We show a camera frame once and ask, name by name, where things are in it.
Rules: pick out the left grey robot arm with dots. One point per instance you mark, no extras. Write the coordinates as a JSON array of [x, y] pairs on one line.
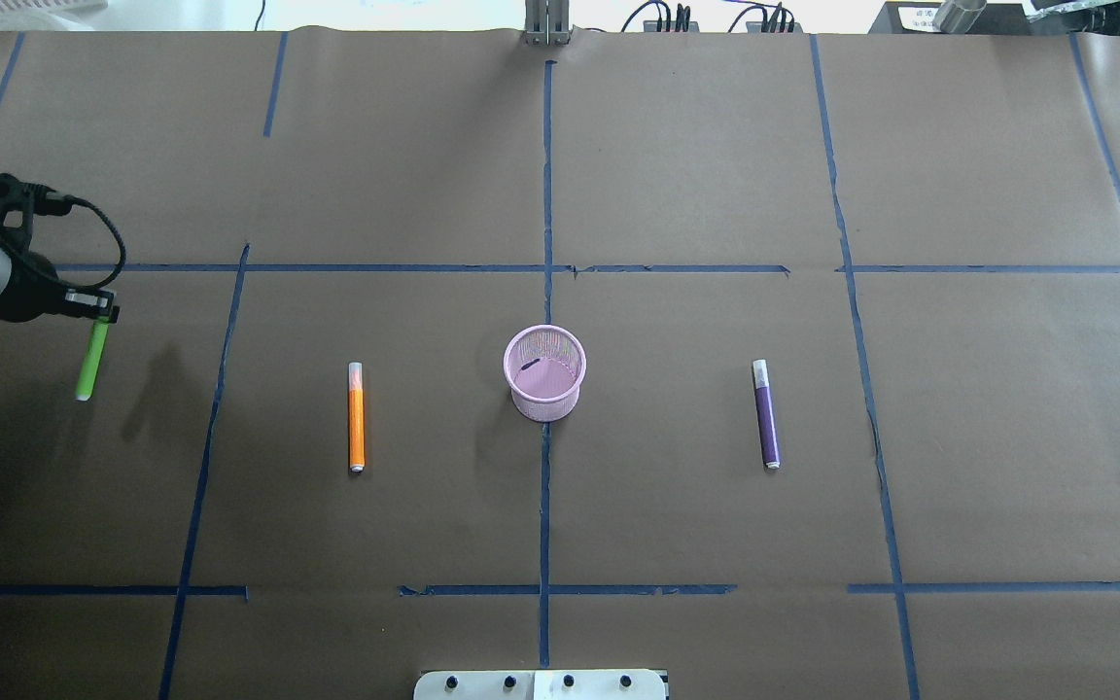
[[30, 288]]

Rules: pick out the purple marker pen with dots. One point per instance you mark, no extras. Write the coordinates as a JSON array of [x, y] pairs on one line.
[[768, 437]]

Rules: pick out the black orange connector block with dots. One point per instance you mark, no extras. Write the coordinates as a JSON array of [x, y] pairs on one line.
[[670, 19]]

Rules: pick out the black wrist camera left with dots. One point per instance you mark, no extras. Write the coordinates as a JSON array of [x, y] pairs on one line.
[[20, 203]]

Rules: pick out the green marker pen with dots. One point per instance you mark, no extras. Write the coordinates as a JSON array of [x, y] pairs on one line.
[[88, 374]]

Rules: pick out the white pillar with base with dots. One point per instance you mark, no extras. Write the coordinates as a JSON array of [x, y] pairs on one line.
[[631, 683]]

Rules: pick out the aluminium frame post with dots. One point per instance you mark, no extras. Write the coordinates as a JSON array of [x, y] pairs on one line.
[[547, 23]]

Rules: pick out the pink mesh pen holder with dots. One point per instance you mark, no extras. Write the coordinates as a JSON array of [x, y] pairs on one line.
[[544, 367]]

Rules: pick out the metal cup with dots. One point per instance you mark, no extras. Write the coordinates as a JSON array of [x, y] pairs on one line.
[[956, 17]]

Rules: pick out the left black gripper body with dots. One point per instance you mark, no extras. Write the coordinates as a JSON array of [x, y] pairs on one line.
[[27, 292]]

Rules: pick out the orange marker pen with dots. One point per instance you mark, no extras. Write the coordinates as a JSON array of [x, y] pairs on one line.
[[357, 454]]

